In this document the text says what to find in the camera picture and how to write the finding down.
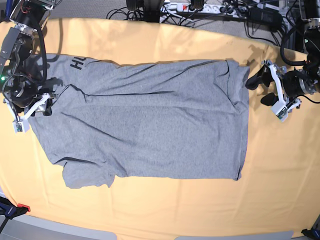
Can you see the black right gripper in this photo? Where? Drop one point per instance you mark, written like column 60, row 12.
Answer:
column 24, row 95

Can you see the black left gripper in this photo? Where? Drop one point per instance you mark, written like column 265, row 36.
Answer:
column 295, row 83

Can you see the grey t-shirt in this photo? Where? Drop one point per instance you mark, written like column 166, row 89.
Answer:
column 180, row 120

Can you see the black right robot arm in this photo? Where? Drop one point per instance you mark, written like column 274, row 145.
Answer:
column 29, row 18

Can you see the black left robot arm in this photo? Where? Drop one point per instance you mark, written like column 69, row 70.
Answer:
column 309, row 29

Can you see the black power adapter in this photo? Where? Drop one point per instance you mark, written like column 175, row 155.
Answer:
column 265, row 17

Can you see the white power strip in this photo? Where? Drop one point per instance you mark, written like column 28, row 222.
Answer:
column 208, row 10

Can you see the yellow table cloth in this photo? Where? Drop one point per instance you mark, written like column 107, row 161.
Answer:
column 280, row 185

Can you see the clamp with red tip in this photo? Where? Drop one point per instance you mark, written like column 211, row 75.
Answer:
column 10, row 211

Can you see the black clamp bottom right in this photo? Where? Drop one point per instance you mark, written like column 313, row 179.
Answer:
column 314, row 232

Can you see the black centre post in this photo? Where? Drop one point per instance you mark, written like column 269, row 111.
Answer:
column 151, row 11

